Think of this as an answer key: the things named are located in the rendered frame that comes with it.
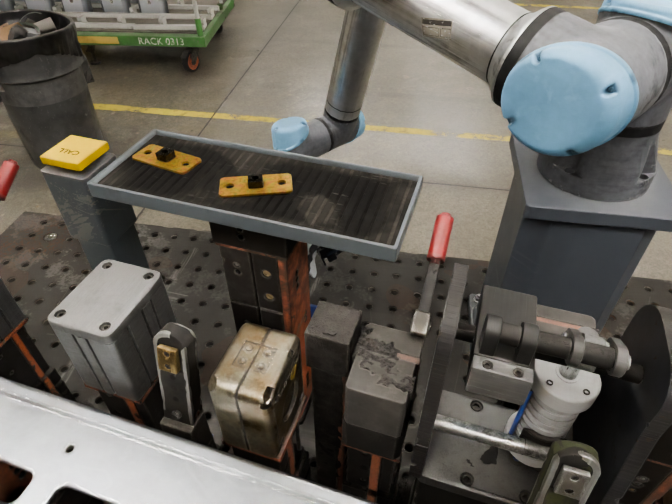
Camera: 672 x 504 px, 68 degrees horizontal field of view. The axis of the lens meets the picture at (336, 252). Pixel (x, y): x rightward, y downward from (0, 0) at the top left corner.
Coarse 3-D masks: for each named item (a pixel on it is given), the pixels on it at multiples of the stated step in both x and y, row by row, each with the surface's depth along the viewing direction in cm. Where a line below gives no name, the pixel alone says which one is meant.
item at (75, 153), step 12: (60, 144) 65; (72, 144) 65; (84, 144) 65; (96, 144) 65; (48, 156) 63; (60, 156) 63; (72, 156) 63; (84, 156) 63; (96, 156) 65; (72, 168) 63
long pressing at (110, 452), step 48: (0, 384) 56; (0, 432) 52; (48, 432) 52; (96, 432) 52; (144, 432) 52; (48, 480) 49; (96, 480) 49; (144, 480) 49; (192, 480) 49; (240, 480) 49; (288, 480) 48
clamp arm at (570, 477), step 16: (560, 448) 41; (576, 448) 40; (592, 448) 41; (544, 464) 44; (560, 464) 41; (576, 464) 40; (592, 464) 40; (544, 480) 42; (560, 480) 41; (576, 480) 41; (592, 480) 41; (544, 496) 43; (560, 496) 43; (576, 496) 41
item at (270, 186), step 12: (228, 180) 59; (240, 180) 59; (252, 180) 57; (264, 180) 59; (276, 180) 59; (288, 180) 59; (228, 192) 57; (240, 192) 57; (252, 192) 57; (264, 192) 57; (276, 192) 57; (288, 192) 57
